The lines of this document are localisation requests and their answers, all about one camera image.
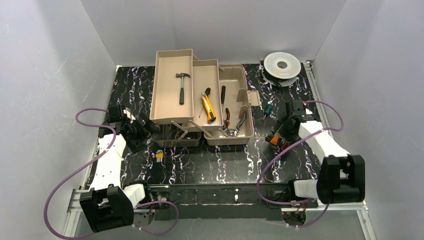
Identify orange black small tool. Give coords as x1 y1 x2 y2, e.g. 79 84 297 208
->
265 134 286 148

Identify black handled silver pliers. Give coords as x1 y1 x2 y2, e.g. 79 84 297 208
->
228 111 247 137

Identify black handled claw hammer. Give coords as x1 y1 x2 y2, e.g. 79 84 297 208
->
175 72 191 105

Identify beige plastic tool box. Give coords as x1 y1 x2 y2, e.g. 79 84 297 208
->
149 49 261 148

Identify orange utility knife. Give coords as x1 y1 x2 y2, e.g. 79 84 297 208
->
206 97 217 123

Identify yellow black screwdriver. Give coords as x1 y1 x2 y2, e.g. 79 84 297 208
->
198 87 211 118

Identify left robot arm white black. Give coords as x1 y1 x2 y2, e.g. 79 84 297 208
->
79 105 158 233

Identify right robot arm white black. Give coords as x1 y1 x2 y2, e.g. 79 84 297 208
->
276 100 366 204

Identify green black small tool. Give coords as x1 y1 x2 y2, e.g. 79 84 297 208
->
262 103 274 121

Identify yellow hex key set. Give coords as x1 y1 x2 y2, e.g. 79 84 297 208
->
155 149 164 163

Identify white tape roll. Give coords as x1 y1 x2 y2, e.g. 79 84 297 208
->
262 51 302 87

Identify black mounting plate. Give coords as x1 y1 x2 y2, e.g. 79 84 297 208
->
134 183 318 221

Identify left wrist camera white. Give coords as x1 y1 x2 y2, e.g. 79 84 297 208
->
123 109 136 122

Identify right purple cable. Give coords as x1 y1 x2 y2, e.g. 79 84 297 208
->
256 100 345 229

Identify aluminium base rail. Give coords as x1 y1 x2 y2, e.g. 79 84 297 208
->
65 183 377 240

